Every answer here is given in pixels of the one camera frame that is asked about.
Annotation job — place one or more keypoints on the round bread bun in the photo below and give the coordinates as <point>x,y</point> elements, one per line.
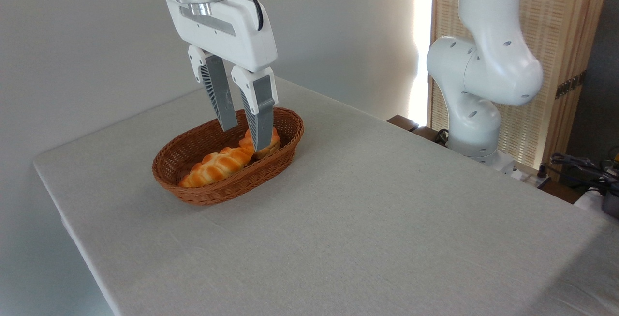
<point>276,142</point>

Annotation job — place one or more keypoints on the grey tablecloth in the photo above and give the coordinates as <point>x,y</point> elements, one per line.
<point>367,219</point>

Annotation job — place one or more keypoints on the long braided bread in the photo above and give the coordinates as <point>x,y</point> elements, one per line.
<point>213,167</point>

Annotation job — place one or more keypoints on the black screen hinge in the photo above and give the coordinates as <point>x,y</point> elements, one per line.
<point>569,85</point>

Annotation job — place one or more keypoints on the brown wicker basket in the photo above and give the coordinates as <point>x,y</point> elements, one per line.
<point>227,190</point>

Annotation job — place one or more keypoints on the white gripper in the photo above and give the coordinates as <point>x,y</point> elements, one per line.
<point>232,35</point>

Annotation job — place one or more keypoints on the wooden folding screen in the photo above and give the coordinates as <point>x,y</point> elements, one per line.
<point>561,16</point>

